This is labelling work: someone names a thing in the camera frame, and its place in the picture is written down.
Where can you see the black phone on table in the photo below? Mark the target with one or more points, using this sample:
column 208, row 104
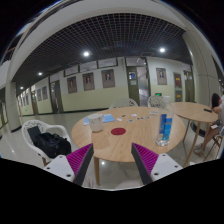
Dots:
column 208, row 110

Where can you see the clear water bottle blue label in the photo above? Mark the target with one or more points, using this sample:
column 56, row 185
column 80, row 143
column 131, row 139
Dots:
column 165, row 125

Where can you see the white chair behind table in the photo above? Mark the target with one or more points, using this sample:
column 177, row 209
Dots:
column 123, row 102

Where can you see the seated person at right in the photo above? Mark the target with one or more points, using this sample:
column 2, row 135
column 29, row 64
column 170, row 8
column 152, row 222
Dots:
column 215, row 128

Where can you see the white plastic chair left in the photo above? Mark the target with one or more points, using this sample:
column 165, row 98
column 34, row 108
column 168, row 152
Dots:
column 44, row 127

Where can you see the white ceramic mug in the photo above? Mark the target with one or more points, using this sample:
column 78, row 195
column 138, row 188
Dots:
column 96, row 122

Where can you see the round wooden table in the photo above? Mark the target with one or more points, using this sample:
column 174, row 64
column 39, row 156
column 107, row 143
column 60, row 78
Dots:
column 141, row 124
column 194, row 112

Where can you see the blue paper sheet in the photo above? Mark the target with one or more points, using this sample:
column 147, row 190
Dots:
column 107, row 118

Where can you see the framed portrait on wall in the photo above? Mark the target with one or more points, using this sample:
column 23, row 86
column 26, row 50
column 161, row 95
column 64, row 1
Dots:
column 108, row 78
column 72, row 85
column 88, row 81

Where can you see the red round coaster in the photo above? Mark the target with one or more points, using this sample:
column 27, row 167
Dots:
column 118, row 131

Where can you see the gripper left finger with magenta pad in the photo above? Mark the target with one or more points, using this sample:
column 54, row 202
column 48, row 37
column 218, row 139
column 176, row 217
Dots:
column 72, row 167

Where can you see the framed portrait right wall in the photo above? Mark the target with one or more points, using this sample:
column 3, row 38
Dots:
column 161, row 76

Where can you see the open doorway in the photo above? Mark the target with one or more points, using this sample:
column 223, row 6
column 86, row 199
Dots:
column 138, row 84

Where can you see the white chair far right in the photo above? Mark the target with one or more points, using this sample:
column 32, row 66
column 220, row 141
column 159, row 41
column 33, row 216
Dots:
column 156, row 101

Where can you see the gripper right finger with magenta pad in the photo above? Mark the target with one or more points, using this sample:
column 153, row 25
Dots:
column 152, row 166

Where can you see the black bag on chair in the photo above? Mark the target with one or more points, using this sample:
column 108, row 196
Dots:
column 51, row 144

